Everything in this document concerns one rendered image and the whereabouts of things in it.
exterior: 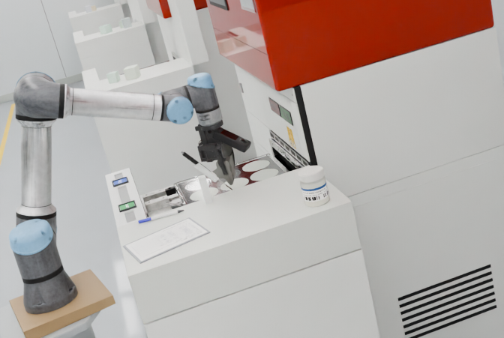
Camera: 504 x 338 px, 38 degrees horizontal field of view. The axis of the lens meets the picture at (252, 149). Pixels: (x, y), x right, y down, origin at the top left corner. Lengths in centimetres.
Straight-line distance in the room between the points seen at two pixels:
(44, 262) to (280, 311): 66
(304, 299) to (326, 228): 21
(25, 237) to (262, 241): 65
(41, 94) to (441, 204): 134
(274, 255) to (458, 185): 82
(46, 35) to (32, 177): 811
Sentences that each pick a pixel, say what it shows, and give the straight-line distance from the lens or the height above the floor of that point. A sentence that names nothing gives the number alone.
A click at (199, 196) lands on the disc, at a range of 244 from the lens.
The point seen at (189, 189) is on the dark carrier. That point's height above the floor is 90.
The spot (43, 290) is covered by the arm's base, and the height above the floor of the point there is 91.
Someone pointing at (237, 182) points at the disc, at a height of 90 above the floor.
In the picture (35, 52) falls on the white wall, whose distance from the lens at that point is 1028.
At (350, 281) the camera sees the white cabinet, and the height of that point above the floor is 73.
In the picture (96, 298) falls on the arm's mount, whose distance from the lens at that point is 212.
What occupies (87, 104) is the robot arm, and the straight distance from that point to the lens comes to 202.
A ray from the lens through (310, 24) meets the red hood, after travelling 220.
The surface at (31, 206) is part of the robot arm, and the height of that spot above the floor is 110.
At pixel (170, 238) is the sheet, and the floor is 97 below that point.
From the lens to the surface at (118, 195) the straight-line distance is 250.
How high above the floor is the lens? 178
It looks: 19 degrees down
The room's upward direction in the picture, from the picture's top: 14 degrees counter-clockwise
